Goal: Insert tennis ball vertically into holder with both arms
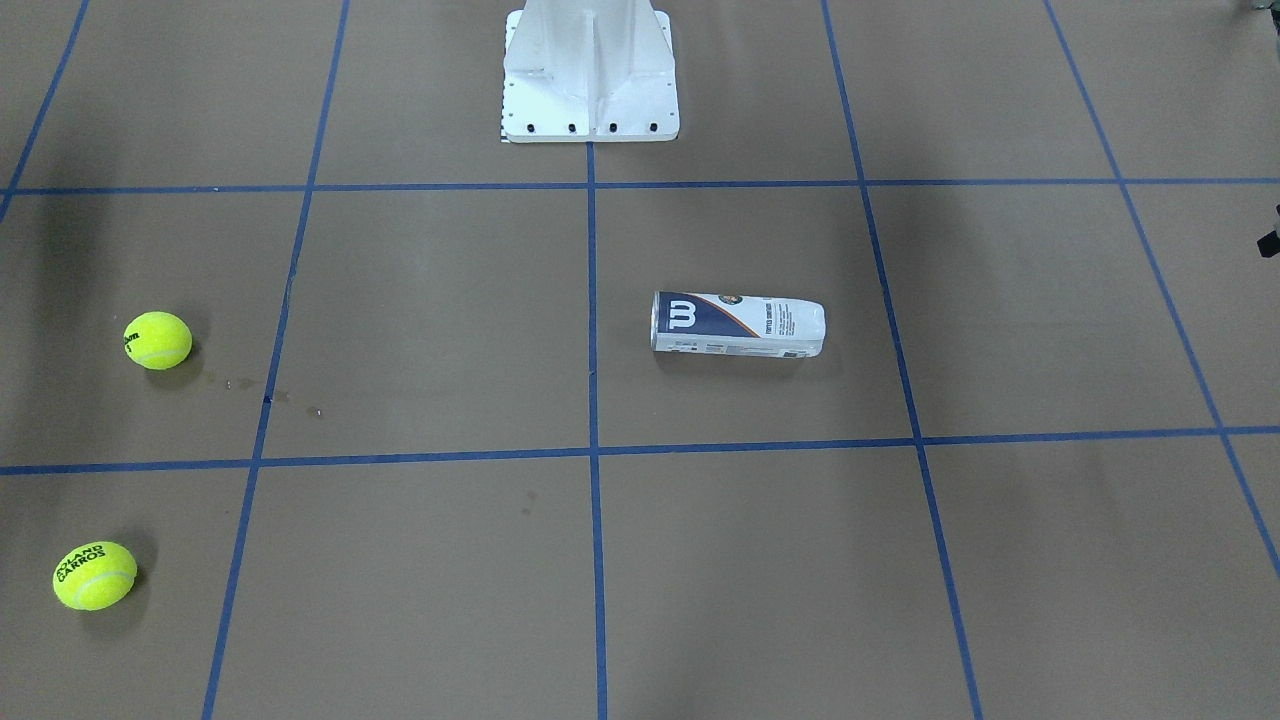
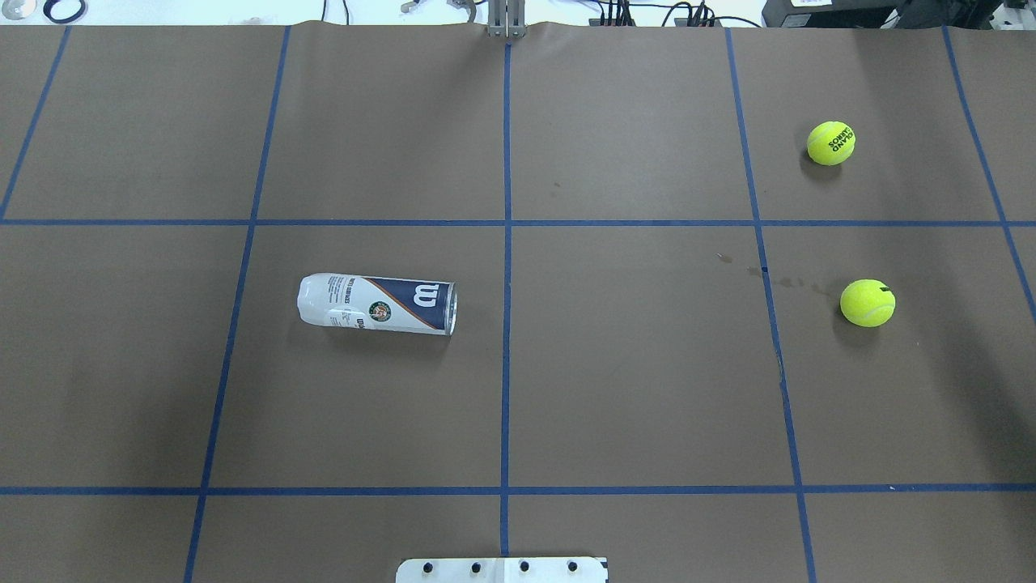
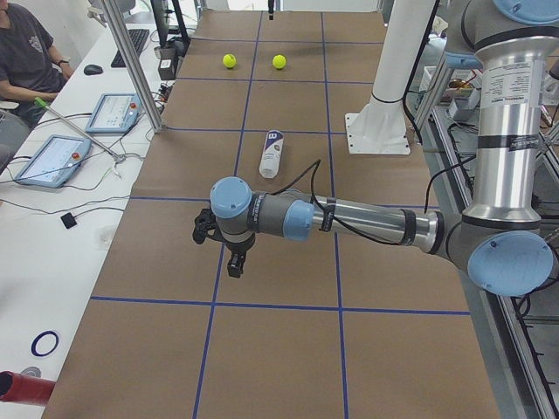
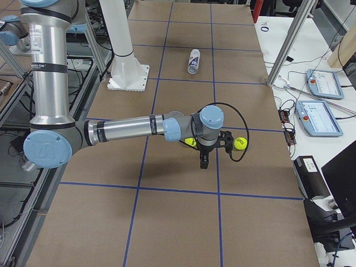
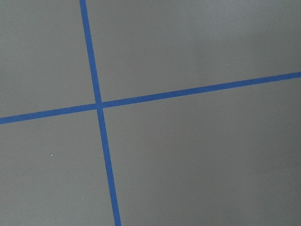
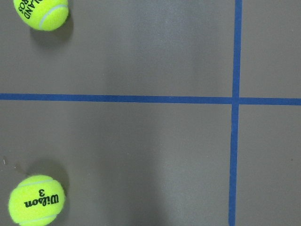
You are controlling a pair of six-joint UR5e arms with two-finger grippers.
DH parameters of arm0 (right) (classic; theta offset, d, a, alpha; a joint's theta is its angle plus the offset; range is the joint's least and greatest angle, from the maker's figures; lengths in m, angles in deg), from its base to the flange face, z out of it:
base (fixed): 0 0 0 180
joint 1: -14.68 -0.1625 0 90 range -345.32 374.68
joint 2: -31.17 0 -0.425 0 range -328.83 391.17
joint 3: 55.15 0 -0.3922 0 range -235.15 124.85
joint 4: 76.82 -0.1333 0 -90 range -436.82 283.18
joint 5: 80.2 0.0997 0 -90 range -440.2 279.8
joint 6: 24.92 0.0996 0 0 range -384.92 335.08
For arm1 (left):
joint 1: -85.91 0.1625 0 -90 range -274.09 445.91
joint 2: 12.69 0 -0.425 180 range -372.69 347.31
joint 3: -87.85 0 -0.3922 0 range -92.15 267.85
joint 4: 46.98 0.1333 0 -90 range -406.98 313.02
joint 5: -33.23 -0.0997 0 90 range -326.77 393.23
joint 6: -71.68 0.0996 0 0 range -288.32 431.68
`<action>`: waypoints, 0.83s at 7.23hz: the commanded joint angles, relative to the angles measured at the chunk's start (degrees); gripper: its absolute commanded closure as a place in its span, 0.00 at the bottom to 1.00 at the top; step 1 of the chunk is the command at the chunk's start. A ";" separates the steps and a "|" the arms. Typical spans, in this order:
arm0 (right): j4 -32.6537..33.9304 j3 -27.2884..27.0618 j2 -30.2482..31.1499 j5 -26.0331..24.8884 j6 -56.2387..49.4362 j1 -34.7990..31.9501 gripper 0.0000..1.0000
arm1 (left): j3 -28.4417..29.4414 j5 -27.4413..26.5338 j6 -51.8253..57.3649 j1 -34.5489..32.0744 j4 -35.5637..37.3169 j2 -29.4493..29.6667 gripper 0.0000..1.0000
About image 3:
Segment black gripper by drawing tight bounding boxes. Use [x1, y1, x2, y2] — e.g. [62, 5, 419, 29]
[223, 233, 256, 277]

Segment clear tennis ball can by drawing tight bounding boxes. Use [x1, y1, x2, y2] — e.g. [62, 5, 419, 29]
[259, 130, 284, 179]

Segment yellow Roland Garros tennis ball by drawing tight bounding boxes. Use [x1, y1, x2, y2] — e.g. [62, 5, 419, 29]
[222, 53, 237, 69]

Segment yellow Wilson tennis ball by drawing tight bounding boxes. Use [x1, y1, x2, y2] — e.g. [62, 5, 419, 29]
[272, 54, 286, 70]

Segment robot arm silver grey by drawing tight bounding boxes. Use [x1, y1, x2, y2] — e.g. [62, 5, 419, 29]
[193, 1, 558, 297]

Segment small black square device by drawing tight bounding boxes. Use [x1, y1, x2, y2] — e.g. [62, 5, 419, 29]
[60, 212, 77, 230]

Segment blue teach pendant far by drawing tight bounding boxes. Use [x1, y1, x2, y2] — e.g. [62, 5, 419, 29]
[85, 93, 142, 135]

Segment blue teach pendant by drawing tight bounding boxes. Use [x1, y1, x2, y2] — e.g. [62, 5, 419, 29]
[85, 93, 142, 135]
[14, 134, 92, 189]

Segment blue teach pendant near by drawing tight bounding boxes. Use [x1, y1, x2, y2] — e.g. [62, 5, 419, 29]
[14, 134, 92, 189]

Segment black box with label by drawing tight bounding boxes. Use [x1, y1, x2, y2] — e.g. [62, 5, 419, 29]
[158, 48, 178, 81]

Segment blue tape roll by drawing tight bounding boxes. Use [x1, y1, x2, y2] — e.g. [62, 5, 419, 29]
[30, 330, 60, 358]

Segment black monitor stand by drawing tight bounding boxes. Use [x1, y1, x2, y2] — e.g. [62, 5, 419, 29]
[150, 0, 190, 58]

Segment black computer mouse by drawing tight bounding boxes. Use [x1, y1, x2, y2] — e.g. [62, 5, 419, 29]
[83, 64, 104, 76]

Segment black keyboard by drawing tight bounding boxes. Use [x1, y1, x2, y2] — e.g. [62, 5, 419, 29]
[110, 28, 150, 69]

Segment red cylinder object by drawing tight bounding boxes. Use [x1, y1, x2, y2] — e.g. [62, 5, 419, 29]
[1, 371, 56, 407]

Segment seated person grey shirt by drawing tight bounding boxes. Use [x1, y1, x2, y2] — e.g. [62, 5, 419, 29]
[1, 1, 74, 127]

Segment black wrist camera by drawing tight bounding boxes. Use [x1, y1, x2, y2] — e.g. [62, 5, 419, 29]
[192, 209, 224, 244]

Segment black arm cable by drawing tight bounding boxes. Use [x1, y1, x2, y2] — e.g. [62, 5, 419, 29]
[270, 159, 407, 245]

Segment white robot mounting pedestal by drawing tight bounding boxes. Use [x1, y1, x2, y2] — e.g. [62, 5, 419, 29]
[345, 0, 437, 155]

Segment metal rod green handle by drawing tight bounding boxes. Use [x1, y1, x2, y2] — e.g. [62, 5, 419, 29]
[34, 97, 126, 163]

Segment aluminium frame post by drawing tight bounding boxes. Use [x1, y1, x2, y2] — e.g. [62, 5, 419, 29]
[101, 0, 163, 134]

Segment aluminium frame rail right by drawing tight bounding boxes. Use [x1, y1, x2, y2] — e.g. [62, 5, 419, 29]
[425, 56, 559, 419]

